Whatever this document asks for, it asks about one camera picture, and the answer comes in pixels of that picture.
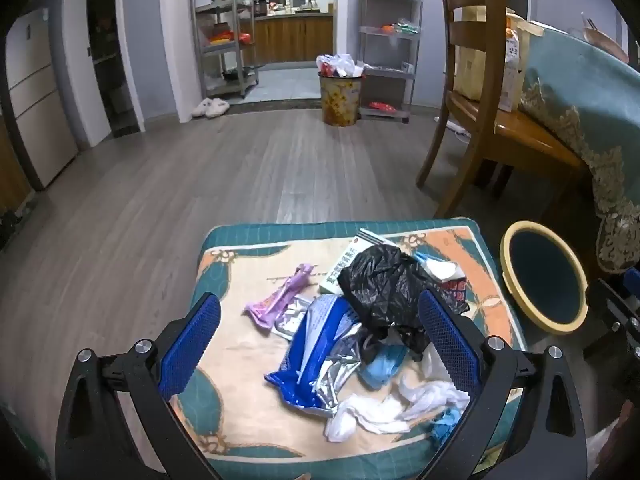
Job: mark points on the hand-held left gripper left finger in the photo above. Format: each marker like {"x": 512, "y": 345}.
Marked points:
{"x": 192, "y": 345}

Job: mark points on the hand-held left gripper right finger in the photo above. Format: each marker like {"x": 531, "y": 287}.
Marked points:
{"x": 445, "y": 340}

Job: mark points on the blue face mask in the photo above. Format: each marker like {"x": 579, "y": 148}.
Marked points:
{"x": 382, "y": 367}
{"x": 445, "y": 422}

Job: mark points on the black plastic bag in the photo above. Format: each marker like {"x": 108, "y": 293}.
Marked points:
{"x": 390, "y": 290}

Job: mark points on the yellow rimmed dark bin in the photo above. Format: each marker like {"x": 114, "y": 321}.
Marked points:
{"x": 545, "y": 275}

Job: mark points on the purple snack wrapper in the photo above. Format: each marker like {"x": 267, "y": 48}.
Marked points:
{"x": 280, "y": 300}

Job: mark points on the silver blister pack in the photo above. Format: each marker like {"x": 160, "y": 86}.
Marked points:
{"x": 290, "y": 319}

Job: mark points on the blue foil snack bag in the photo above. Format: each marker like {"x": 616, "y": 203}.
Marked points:
{"x": 310, "y": 355}

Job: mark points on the white green medicine box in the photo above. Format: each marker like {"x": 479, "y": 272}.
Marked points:
{"x": 345, "y": 265}

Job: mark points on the floral trash can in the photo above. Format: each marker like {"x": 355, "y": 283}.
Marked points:
{"x": 340, "y": 100}

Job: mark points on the white plastic trash liner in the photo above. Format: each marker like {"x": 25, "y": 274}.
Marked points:
{"x": 345, "y": 65}

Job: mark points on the teal orange printed cushion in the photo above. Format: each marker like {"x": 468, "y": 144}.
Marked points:
{"x": 250, "y": 340}

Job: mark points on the white crumpled tissue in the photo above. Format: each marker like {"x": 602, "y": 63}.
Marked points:
{"x": 375, "y": 410}

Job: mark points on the wooden chair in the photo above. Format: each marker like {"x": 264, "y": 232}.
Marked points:
{"x": 535, "y": 145}

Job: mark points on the white power strip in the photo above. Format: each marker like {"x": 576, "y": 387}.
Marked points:
{"x": 455, "y": 127}

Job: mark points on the white fluffy slipper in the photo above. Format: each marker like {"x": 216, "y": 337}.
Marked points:
{"x": 219, "y": 107}
{"x": 202, "y": 109}

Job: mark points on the table with teal tablecloth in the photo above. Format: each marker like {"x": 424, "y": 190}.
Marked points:
{"x": 575, "y": 80}

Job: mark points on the red packet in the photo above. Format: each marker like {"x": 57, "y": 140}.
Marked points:
{"x": 382, "y": 106}

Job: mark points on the white orange paper bag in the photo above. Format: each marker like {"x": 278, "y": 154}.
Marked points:
{"x": 512, "y": 65}

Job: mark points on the brown bowl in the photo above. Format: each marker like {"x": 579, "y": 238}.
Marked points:
{"x": 602, "y": 40}

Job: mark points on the tan paper bag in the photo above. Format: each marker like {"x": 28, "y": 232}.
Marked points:
{"x": 472, "y": 60}

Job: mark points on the tall metal shelf rack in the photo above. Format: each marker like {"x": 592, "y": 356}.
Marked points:
{"x": 220, "y": 51}

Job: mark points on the silver refrigerator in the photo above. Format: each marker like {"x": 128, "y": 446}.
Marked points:
{"x": 35, "y": 90}

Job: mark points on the grey wheeled shelf rack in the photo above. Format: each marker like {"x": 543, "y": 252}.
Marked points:
{"x": 382, "y": 28}

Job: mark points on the wooden kitchen cabinet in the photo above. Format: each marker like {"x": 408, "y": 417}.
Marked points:
{"x": 295, "y": 37}

